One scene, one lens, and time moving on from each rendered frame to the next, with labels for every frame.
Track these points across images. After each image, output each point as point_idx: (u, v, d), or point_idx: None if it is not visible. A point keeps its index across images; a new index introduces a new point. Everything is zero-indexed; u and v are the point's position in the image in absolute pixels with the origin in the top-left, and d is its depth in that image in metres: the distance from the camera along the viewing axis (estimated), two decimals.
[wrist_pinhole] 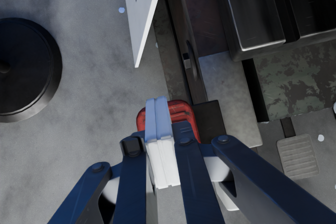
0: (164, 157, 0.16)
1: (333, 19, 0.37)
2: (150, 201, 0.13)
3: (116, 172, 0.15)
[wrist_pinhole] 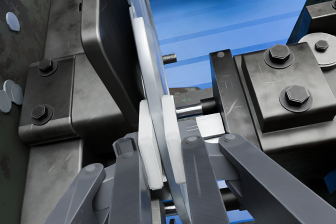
0: (171, 156, 0.16)
1: None
2: (145, 202, 0.13)
3: (109, 173, 0.15)
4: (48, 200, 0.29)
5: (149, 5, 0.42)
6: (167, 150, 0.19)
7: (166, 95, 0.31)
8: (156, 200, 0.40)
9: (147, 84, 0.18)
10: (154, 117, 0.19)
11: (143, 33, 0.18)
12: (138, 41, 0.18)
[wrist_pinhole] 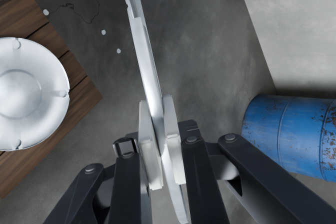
0: (171, 156, 0.16)
1: None
2: (145, 202, 0.13)
3: (109, 173, 0.15)
4: None
5: (140, 4, 0.42)
6: (167, 150, 0.19)
7: (160, 94, 0.31)
8: None
9: (147, 84, 0.18)
10: (154, 117, 0.19)
11: (142, 33, 0.18)
12: (138, 41, 0.18)
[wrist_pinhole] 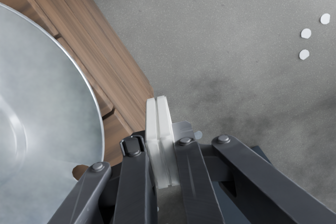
0: (164, 157, 0.16)
1: None
2: (150, 201, 0.13)
3: (116, 172, 0.15)
4: None
5: None
6: (93, 94, 0.30)
7: None
8: None
9: (104, 133, 0.31)
10: (101, 114, 0.31)
11: None
12: (103, 156, 0.32)
